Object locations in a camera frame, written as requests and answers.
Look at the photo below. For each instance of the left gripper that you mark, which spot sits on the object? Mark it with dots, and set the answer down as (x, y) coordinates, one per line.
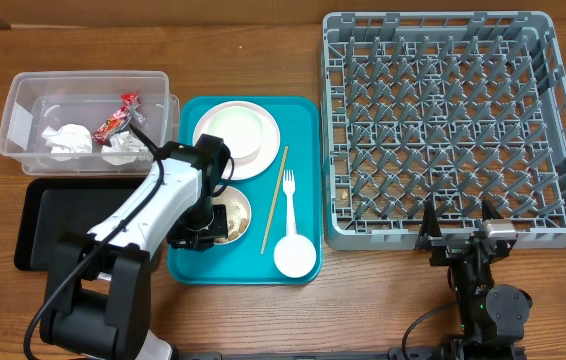
(184, 239)

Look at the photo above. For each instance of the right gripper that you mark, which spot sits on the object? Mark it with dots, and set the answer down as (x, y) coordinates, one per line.
(452, 247)

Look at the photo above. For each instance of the white bowl with food scraps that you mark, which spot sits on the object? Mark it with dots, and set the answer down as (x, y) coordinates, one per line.
(238, 212)

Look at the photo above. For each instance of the white napkin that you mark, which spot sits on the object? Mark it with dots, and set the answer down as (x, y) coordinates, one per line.
(124, 148)
(70, 139)

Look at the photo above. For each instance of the red snack wrapper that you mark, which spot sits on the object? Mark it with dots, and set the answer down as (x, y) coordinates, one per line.
(121, 119)

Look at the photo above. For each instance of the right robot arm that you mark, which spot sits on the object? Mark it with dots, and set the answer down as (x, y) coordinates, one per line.
(492, 317)

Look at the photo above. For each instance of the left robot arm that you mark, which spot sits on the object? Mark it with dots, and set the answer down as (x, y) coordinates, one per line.
(98, 291)

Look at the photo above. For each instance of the teal plastic tray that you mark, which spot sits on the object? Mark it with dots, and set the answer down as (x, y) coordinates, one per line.
(240, 262)

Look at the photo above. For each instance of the white plastic fork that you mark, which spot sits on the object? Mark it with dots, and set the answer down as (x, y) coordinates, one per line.
(289, 187)

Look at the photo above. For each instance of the small white round cup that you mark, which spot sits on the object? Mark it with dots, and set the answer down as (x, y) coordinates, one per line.
(295, 256)

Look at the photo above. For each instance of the small white bowl on plate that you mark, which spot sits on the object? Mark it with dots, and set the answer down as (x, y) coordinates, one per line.
(239, 127)

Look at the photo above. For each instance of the large white plate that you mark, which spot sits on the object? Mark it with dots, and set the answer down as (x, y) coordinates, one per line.
(248, 167)

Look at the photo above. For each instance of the grey dish rack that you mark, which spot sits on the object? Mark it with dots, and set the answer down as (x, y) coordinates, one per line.
(445, 110)

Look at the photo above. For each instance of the wooden chopstick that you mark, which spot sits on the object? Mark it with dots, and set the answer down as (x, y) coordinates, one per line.
(274, 200)

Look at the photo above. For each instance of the black plastic tray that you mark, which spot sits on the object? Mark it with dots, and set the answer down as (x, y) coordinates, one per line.
(54, 206)

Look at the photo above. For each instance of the clear plastic bin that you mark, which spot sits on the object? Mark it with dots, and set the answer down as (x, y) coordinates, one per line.
(37, 100)

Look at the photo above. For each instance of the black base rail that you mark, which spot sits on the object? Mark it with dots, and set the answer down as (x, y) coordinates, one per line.
(414, 353)

